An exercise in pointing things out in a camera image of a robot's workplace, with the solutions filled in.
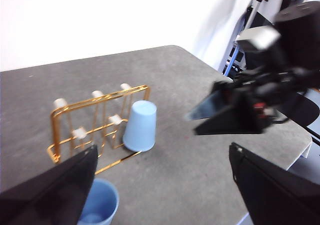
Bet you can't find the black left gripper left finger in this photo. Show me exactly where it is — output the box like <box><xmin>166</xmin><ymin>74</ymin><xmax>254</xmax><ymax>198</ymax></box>
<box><xmin>0</xmin><ymin>144</ymin><xmax>99</xmax><ymax>225</ymax></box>

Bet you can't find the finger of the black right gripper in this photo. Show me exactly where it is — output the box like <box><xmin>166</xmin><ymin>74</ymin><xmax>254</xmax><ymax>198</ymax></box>
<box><xmin>184</xmin><ymin>81</ymin><xmax>238</xmax><ymax>121</ymax></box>
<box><xmin>193</xmin><ymin>94</ymin><xmax>270</xmax><ymax>136</ymax></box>

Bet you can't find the blue cable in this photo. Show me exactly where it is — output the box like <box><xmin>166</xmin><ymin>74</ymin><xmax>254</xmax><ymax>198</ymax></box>
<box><xmin>224</xmin><ymin>47</ymin><xmax>238</xmax><ymax>76</ymax></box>

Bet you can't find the metal stand with black knob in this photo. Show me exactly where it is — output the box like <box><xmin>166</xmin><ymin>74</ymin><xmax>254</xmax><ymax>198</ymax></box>
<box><xmin>246</xmin><ymin>0</ymin><xmax>271</xmax><ymax>32</ymax></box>

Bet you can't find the pale grey camera box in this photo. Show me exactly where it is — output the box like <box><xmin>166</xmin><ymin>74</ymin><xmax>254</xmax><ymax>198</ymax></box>
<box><xmin>236</xmin><ymin>26</ymin><xmax>288</xmax><ymax>71</ymax></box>

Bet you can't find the gold wire cup rack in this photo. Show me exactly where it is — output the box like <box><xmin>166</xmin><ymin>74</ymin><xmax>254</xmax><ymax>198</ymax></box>
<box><xmin>46</xmin><ymin>83</ymin><xmax>152</xmax><ymax>176</ymax></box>

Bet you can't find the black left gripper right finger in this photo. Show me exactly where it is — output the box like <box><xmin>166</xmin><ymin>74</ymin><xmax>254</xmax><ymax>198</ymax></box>
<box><xmin>229</xmin><ymin>141</ymin><xmax>320</xmax><ymax>225</ymax></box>

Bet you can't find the blue ribbed plastic cup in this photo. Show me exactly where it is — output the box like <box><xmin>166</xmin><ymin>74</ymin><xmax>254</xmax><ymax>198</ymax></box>
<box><xmin>76</xmin><ymin>177</ymin><xmax>120</xmax><ymax>225</ymax></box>

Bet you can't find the black round seat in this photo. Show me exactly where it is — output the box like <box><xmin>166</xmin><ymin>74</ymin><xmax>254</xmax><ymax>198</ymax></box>
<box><xmin>279</xmin><ymin>92</ymin><xmax>320</xmax><ymax>133</ymax></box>

